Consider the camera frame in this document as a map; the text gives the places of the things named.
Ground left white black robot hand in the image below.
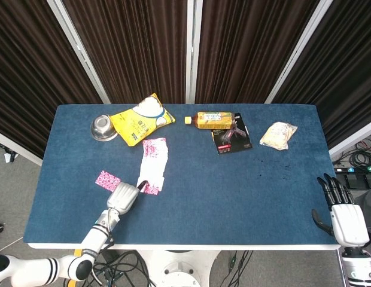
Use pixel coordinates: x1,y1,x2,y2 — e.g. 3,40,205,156
106,179,149,215

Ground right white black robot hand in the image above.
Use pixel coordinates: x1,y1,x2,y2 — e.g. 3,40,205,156
311,173,370,248

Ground small pink patterned packet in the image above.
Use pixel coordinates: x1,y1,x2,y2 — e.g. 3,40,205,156
95,170,122,193

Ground pink white patterned packet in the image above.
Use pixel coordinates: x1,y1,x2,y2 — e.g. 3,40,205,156
136,137,171,196

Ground black power strip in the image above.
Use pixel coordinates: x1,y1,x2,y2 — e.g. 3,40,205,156
334,167,371,175

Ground stainless steel bowl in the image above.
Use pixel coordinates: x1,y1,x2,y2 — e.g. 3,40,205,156
90,114,118,142

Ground yellow snack bag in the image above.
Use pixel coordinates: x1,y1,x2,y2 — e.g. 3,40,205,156
109,93,176,148

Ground blue felt table cover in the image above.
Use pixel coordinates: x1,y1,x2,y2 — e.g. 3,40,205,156
23,103,342,251

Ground wrapped pale bread packet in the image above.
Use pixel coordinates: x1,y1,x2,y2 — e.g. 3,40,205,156
259,121,298,151

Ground yellow-capped tea bottle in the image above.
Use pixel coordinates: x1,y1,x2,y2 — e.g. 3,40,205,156
184,111,236,130

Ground black glue gun package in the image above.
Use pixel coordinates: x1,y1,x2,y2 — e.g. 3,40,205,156
211,112,253,155

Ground dark brown curtain panel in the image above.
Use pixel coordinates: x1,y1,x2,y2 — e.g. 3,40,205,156
272,0,371,149
62,0,190,105
0,0,104,159
194,0,320,105

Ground tangled black floor cables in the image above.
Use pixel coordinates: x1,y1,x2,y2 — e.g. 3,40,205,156
333,139,371,173

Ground black cable bundle under table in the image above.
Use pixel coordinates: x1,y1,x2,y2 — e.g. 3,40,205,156
89,249,156,287

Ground white partition rail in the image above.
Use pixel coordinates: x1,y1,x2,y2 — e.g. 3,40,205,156
328,118,371,157
0,129,43,167

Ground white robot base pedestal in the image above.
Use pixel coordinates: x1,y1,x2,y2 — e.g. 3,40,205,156
136,249,220,287

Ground black cable with green tag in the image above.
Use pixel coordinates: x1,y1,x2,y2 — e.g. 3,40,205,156
218,250,253,287

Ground white partition post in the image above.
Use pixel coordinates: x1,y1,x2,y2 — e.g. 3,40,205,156
264,0,335,105
185,0,203,105
47,0,111,105

